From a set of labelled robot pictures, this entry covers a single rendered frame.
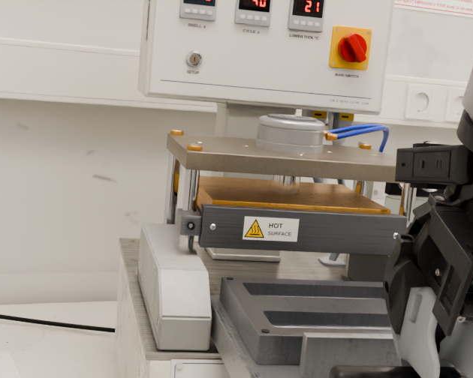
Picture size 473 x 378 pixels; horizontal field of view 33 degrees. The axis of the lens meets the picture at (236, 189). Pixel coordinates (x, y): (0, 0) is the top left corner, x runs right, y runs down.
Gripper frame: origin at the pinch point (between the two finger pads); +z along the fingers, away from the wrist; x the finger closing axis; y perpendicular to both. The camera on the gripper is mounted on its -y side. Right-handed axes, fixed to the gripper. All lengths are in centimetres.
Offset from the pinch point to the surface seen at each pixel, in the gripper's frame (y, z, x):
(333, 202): -33.7, 6.4, 4.3
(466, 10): -113, 3, 55
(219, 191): -36.6, 7.5, -8.4
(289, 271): -45, 24, 5
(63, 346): -55, 47, -24
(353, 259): -40.1, 18.3, 11.4
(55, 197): -84, 37, -27
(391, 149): -100, 31, 41
